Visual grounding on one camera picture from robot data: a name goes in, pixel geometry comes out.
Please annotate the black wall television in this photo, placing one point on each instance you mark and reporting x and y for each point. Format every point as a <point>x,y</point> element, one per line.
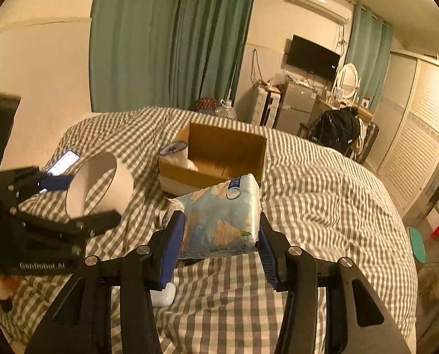
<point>313,58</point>

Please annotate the brown cardboard box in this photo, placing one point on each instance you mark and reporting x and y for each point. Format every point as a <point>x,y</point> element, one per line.
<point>220,154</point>

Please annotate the white louvered wardrobe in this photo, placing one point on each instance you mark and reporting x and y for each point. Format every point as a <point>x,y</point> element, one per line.
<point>405,153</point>

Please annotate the black clothes on chair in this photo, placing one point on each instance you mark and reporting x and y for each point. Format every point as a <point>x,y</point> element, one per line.
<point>338,129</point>

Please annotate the green curtain right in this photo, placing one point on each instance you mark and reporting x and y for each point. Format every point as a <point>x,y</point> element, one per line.
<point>369,51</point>

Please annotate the smartphone lit screen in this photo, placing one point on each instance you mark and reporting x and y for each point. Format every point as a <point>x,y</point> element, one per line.
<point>63,164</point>

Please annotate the teal stool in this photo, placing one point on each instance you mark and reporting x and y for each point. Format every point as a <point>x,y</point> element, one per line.
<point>417,245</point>

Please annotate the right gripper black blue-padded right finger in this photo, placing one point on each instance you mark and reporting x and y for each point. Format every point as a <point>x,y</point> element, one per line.
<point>357,321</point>

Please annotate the light blue tissue pack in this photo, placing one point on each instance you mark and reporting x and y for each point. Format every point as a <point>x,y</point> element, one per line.
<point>220,221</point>

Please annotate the white cylinder dark lid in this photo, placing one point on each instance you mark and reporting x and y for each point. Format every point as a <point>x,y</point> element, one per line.
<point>176,153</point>

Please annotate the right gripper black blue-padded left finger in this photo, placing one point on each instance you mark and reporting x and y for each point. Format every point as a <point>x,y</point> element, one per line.
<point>79,319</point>

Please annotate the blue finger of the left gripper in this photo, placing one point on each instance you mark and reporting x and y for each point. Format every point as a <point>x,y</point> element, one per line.
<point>53,183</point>

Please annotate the white suitcase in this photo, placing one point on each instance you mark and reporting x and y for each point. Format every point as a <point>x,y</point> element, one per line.
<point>266,105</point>

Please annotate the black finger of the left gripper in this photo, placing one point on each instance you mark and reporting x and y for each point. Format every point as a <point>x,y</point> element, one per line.
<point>94,224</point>

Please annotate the small grey refrigerator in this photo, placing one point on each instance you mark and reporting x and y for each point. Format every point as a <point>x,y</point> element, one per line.
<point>295,106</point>

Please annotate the white air conditioner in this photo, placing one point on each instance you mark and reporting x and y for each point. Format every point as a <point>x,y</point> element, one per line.
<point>327,8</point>

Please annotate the white electric shaver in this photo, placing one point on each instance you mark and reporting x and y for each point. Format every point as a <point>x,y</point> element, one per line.
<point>163,298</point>

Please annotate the clear water jug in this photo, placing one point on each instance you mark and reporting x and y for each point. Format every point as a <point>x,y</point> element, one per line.
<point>226,110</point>

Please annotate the white oval mirror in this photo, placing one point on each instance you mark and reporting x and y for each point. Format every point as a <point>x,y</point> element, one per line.
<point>347,82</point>

